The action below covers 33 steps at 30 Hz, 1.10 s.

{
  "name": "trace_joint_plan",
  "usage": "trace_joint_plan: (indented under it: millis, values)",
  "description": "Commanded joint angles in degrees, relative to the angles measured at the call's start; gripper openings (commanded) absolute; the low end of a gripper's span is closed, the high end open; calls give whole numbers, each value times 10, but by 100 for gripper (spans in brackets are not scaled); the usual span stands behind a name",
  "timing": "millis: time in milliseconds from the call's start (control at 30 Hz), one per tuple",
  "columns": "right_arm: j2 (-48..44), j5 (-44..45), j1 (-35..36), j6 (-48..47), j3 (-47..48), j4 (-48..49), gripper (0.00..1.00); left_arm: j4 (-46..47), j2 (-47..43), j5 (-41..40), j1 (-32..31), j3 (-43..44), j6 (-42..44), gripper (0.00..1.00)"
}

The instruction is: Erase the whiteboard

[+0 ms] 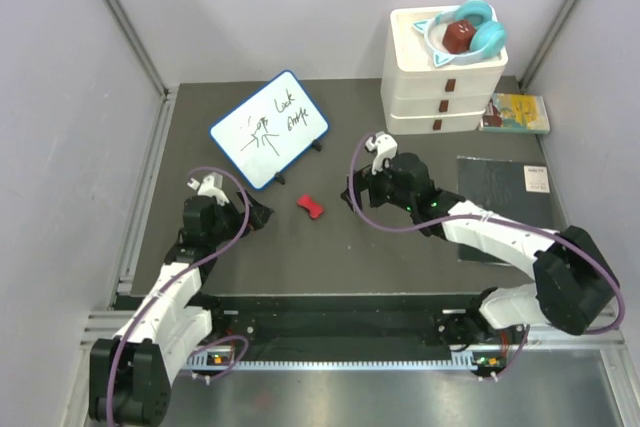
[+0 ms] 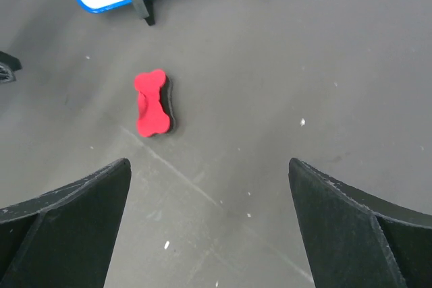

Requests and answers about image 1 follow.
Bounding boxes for brown cube toy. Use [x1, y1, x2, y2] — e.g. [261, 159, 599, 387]
[442, 19, 477, 54]

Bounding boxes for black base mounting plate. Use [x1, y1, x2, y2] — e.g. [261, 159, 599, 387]
[209, 293, 522, 359]

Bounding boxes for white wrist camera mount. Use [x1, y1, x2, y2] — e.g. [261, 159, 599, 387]
[365, 131, 398, 175]
[187, 172, 230, 206]

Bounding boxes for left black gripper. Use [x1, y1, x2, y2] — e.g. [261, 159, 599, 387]
[207, 188, 273, 246]

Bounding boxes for purple cable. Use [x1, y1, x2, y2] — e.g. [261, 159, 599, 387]
[102, 165, 251, 423]
[346, 131, 626, 336]

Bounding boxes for slotted grey cable duct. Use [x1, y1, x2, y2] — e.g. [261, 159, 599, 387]
[185, 349, 501, 373]

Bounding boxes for red whiteboard eraser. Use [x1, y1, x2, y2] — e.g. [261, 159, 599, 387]
[297, 194, 324, 220]

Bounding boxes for blue framed whiteboard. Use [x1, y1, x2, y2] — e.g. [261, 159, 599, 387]
[209, 70, 329, 190]

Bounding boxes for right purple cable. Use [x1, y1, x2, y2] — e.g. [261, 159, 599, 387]
[346, 131, 626, 336]

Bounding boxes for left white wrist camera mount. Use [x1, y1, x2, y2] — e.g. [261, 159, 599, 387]
[187, 172, 230, 206]

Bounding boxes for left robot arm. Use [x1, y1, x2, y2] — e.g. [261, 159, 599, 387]
[88, 189, 273, 426]

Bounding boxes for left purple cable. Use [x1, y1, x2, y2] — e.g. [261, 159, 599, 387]
[102, 165, 251, 423]

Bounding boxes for illustrated yellow teal book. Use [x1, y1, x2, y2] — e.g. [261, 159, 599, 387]
[479, 93, 550, 135]

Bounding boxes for aluminium frame rail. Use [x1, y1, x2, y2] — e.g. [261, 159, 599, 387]
[113, 87, 178, 298]

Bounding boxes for teal cat ear headphones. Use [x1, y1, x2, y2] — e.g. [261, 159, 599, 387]
[413, 0, 507, 68]

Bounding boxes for white three drawer organizer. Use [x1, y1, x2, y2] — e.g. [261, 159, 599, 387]
[381, 5, 508, 135]

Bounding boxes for dark blue notebook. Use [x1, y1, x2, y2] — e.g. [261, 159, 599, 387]
[455, 155, 561, 273]

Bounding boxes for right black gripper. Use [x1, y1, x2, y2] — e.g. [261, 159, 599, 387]
[341, 161, 415, 215]

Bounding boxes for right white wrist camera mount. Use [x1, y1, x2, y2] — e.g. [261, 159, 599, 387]
[365, 131, 398, 175]

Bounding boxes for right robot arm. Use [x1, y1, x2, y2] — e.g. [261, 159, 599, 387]
[341, 153, 624, 343]

